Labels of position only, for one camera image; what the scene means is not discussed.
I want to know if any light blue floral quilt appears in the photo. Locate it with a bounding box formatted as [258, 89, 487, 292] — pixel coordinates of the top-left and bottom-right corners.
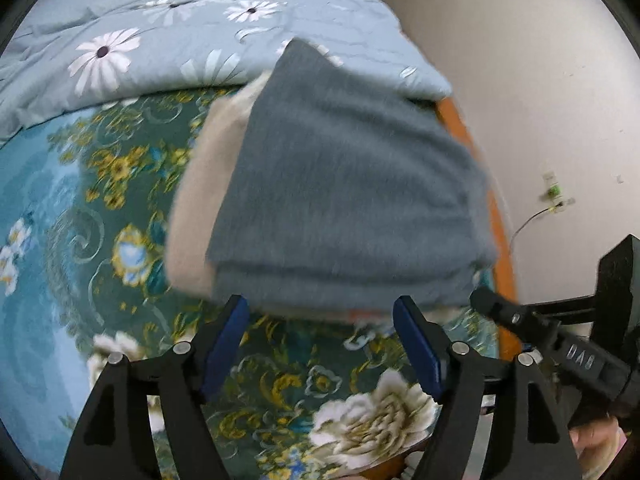
[0, 0, 453, 142]

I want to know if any orange wooden bed frame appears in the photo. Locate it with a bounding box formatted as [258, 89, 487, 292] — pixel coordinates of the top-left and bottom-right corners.
[350, 97, 523, 480]

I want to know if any wall socket with plug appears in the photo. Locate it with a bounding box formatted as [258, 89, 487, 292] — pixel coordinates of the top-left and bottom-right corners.
[541, 171, 577, 214]

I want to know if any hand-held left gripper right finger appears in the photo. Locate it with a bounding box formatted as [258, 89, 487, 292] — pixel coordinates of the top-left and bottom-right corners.
[392, 295, 584, 480]

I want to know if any beige folded garment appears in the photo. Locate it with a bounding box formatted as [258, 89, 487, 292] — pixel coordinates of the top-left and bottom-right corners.
[165, 71, 468, 323]

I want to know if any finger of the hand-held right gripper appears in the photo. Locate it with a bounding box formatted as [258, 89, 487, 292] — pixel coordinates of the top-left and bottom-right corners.
[469, 285, 562, 352]

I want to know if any grey-blue garment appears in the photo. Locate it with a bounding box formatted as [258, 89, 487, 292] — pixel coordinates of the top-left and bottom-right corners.
[205, 37, 499, 319]

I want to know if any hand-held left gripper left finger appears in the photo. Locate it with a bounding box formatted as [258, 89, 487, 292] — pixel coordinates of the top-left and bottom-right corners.
[60, 294, 250, 480]

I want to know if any person's right hand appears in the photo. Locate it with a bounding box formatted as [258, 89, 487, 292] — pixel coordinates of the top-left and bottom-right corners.
[569, 417, 632, 480]

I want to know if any blue floral blanket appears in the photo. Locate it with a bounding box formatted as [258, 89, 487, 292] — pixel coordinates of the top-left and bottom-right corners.
[0, 85, 501, 480]

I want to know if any thin wall cable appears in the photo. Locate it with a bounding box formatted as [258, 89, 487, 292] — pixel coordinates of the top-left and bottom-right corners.
[510, 207, 552, 247]

